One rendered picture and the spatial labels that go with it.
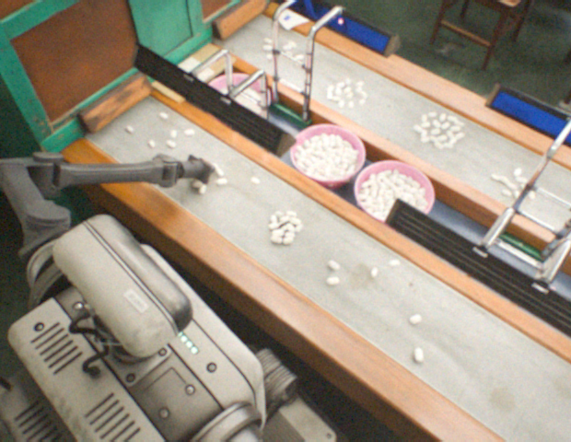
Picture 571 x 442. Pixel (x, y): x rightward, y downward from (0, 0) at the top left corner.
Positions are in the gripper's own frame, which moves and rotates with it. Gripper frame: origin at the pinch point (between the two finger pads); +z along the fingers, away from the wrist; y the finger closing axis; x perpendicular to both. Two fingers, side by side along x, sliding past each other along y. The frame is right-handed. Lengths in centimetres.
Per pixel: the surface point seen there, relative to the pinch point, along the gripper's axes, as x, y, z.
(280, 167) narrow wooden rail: -10.2, -18.2, 10.9
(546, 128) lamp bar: -59, -85, 22
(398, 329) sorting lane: 8, -82, -6
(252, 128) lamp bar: -24.5, -19.6, -20.6
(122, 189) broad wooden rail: 16.6, 17.0, -20.2
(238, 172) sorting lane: -1.9, -6.8, 5.2
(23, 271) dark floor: 96, 76, 5
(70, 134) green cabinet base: 12, 47, -19
